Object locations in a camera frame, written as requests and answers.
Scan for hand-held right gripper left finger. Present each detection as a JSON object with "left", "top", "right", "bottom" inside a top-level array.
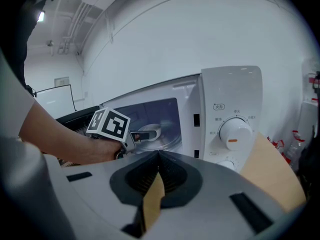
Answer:
[{"left": 44, "top": 150, "right": 160, "bottom": 240}]

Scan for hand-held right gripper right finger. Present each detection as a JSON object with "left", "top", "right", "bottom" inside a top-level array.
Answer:
[{"left": 149, "top": 150, "right": 306, "bottom": 240}]

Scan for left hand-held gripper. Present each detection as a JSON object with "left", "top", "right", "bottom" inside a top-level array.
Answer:
[{"left": 85, "top": 106, "right": 158, "bottom": 160}]

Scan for white bowl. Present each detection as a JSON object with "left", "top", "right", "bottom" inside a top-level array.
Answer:
[{"left": 136, "top": 123, "right": 162, "bottom": 142}]

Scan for white microwave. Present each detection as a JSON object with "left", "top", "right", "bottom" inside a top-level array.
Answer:
[{"left": 99, "top": 65, "right": 264, "bottom": 174}]

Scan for person's left forearm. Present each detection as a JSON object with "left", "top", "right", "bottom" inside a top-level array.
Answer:
[{"left": 18, "top": 99, "right": 124, "bottom": 166}]

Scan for small white microwave knob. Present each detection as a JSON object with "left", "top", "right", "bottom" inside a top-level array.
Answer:
[{"left": 215, "top": 160, "right": 236, "bottom": 172}]

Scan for glass microwave turntable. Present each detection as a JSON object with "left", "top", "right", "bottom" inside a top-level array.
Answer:
[{"left": 129, "top": 120, "right": 183, "bottom": 156}]

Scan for white microwave knob orange mark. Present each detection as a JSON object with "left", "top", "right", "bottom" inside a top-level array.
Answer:
[{"left": 218, "top": 117, "right": 254, "bottom": 152}]

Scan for clear bottle red label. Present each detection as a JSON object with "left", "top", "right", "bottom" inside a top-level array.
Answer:
[{"left": 286, "top": 130, "right": 306, "bottom": 161}]

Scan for person's white shirt sleeve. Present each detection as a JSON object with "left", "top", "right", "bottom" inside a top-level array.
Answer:
[{"left": 0, "top": 47, "right": 36, "bottom": 145}]

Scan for white ceiling pipes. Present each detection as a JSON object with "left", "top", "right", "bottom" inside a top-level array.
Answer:
[{"left": 56, "top": 0, "right": 107, "bottom": 56}]

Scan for white whiteboard black frame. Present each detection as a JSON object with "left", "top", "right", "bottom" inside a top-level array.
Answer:
[{"left": 34, "top": 84, "right": 77, "bottom": 120}]

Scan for grey wall notice panel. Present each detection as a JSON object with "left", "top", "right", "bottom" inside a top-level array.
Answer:
[{"left": 54, "top": 76, "right": 70, "bottom": 88}]

